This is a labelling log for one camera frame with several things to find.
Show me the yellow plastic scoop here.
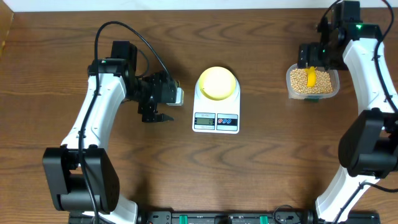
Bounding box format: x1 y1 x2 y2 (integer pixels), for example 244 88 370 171
304 67 317 87

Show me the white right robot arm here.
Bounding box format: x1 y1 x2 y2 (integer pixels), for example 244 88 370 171
297 1 397 223

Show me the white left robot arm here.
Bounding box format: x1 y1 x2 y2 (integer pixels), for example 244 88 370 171
42 58 184 223

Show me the white digital kitchen scale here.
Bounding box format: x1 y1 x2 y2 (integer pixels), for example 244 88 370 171
192 79 241 134

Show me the yellow bowl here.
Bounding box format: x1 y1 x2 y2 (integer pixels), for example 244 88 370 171
198 67 236 101

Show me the soybeans pile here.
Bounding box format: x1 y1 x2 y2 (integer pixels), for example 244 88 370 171
290 68 333 94

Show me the clear plastic container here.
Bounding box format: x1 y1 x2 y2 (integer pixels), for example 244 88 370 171
286 64 340 100

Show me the cardboard box edge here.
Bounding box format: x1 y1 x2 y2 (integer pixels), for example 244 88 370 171
0 0 14 55

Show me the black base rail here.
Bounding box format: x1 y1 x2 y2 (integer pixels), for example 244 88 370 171
67 205 381 224

